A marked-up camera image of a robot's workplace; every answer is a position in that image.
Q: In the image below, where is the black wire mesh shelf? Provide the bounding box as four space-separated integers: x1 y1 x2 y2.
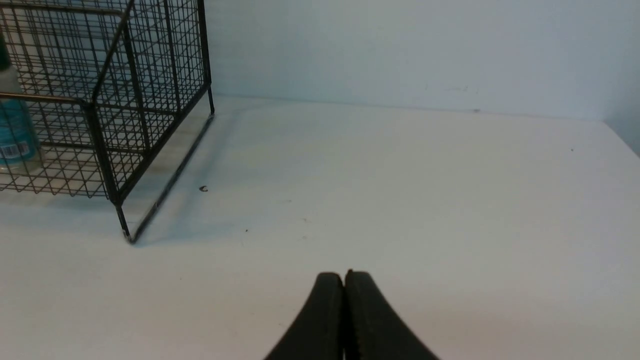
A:
1 0 215 244

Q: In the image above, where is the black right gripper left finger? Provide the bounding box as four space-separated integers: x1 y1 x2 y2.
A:
266 272 345 360

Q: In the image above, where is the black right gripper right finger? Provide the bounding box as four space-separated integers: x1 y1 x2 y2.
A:
344 269 438 360

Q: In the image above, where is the small green-capped spice jar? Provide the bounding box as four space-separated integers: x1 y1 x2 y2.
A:
0 34 42 174

